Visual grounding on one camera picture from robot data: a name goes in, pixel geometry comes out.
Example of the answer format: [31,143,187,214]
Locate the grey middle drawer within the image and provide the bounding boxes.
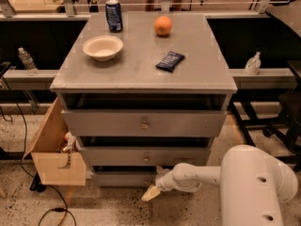
[77,137,212,167]

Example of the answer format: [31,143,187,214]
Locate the grey drawer cabinet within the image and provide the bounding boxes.
[50,11,238,189]

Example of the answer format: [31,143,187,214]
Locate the grey bottom drawer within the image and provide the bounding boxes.
[91,166,173,187]

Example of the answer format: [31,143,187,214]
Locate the orange fruit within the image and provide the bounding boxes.
[154,16,172,36]

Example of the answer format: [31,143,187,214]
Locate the cardboard box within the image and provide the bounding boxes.
[24,99,87,186]

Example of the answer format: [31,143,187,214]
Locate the grey top drawer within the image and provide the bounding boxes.
[62,110,227,137]

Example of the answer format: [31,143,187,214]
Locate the black power cable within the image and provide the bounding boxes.
[0,75,77,226]

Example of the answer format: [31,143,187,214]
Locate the white paper bowl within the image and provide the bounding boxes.
[83,36,123,61]

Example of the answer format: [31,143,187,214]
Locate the clear sanitizer pump bottle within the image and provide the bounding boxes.
[245,52,261,75]

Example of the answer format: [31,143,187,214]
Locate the clear plastic water bottle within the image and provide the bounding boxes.
[18,47,39,76]

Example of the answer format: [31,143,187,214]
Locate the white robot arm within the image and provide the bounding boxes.
[142,145,298,226]

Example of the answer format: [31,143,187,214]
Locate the grey drawer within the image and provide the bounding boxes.
[91,166,173,187]
[77,137,212,167]
[62,110,227,137]

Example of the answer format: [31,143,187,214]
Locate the grey metal rail bench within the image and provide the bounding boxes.
[1,68,297,90]

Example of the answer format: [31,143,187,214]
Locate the blue soda can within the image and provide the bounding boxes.
[105,0,123,32]

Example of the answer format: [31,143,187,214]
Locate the dark blue snack bag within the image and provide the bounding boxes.
[156,52,185,73]

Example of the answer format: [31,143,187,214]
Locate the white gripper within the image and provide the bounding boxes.
[141,166,174,202]

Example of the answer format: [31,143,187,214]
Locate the black office chair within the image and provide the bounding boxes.
[231,59,301,173]

